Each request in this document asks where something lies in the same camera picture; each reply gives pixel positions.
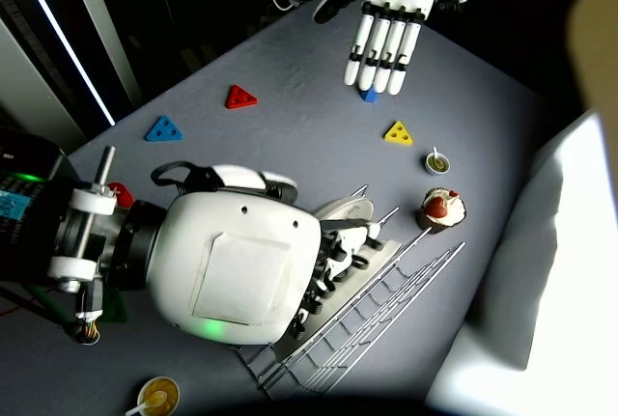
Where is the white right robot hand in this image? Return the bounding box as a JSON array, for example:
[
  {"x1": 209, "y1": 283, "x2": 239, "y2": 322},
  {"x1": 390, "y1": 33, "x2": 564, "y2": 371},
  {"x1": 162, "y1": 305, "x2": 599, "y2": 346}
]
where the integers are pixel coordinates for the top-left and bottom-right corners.
[{"x1": 144, "y1": 162, "x2": 387, "y2": 346}]

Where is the white plate with ginkgo print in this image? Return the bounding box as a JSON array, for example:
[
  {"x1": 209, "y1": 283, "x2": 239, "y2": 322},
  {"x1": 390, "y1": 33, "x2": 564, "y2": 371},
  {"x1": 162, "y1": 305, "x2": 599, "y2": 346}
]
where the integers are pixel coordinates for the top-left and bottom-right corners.
[
  {"x1": 313, "y1": 196, "x2": 376, "y2": 234},
  {"x1": 269, "y1": 239, "x2": 403, "y2": 359}
]

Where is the green triangle block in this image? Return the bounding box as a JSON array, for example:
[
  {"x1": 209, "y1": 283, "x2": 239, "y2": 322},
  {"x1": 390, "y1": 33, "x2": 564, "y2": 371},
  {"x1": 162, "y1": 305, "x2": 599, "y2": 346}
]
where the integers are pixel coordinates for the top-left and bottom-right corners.
[{"x1": 28, "y1": 285, "x2": 129, "y2": 324}]

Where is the red cylinder with white cross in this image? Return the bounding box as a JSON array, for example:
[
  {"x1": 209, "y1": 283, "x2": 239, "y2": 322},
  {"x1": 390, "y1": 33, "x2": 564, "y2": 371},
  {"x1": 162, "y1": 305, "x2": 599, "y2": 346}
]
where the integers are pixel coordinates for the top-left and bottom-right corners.
[{"x1": 106, "y1": 181, "x2": 134, "y2": 209}]

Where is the yellow triangle block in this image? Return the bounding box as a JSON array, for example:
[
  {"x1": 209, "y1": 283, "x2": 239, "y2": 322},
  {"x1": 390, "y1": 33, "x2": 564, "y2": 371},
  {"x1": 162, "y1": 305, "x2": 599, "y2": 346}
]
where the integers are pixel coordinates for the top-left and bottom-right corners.
[{"x1": 383, "y1": 120, "x2": 415, "y2": 147}]

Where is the small bowl of yellow food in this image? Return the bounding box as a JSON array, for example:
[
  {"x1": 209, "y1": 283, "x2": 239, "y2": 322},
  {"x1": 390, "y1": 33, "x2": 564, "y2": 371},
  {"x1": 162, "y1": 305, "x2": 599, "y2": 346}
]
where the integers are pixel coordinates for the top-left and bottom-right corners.
[{"x1": 136, "y1": 375, "x2": 182, "y2": 416}]

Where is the blue triangle block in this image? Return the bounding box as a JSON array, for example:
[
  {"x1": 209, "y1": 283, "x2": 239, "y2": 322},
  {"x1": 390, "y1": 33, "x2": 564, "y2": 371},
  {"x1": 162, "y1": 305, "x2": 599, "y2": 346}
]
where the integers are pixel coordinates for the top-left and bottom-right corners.
[{"x1": 143, "y1": 115, "x2": 185, "y2": 143}]

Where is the red triangle block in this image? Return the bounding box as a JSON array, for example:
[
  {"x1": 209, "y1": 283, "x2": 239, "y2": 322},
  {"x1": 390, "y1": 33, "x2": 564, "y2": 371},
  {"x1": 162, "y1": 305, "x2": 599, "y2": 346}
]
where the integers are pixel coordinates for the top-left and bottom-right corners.
[{"x1": 225, "y1": 84, "x2": 259, "y2": 111}]

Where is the white spoon in yellow bowl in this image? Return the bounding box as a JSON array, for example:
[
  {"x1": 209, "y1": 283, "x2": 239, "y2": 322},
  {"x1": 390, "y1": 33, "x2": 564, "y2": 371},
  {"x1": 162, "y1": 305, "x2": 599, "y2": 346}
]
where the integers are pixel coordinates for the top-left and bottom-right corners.
[{"x1": 124, "y1": 390, "x2": 169, "y2": 416}]

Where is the small cup of green sauce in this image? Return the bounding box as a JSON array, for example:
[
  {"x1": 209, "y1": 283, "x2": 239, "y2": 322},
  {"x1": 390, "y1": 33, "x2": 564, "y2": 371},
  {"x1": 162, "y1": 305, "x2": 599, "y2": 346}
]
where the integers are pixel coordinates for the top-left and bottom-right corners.
[{"x1": 424, "y1": 151, "x2": 452, "y2": 177}]

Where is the beige blurred object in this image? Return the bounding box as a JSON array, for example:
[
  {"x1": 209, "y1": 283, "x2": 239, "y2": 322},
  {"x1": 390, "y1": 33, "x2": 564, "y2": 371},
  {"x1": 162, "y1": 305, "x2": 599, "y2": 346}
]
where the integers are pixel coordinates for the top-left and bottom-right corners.
[{"x1": 564, "y1": 0, "x2": 618, "y2": 113}]

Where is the cupcake with cream and strawberry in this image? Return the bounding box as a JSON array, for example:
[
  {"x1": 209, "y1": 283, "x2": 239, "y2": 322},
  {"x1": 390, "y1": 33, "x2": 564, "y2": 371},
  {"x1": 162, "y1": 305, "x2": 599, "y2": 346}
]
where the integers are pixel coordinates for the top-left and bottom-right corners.
[{"x1": 416, "y1": 187, "x2": 468, "y2": 236}]

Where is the grey panel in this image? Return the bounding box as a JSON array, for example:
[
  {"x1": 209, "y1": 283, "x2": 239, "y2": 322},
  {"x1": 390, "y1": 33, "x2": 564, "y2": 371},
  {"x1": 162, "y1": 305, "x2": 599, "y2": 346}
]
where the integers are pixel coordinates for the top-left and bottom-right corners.
[{"x1": 0, "y1": 17, "x2": 88, "y2": 147}]

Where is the white light strip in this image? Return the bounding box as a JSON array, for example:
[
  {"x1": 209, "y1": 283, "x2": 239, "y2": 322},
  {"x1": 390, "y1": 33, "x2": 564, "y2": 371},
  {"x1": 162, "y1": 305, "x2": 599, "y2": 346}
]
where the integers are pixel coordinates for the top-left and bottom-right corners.
[{"x1": 12, "y1": 0, "x2": 117, "y2": 127}]

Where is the silver wire dish rack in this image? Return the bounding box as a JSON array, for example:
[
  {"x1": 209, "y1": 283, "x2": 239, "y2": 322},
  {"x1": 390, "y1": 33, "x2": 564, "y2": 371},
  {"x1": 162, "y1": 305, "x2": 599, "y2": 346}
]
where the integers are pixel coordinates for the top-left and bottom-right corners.
[{"x1": 236, "y1": 185, "x2": 468, "y2": 398}]

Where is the white post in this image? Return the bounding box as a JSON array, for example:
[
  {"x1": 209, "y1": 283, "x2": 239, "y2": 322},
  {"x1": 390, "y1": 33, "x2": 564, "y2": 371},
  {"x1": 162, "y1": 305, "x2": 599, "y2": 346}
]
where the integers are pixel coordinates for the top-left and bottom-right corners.
[{"x1": 60, "y1": 0, "x2": 144, "y2": 108}]

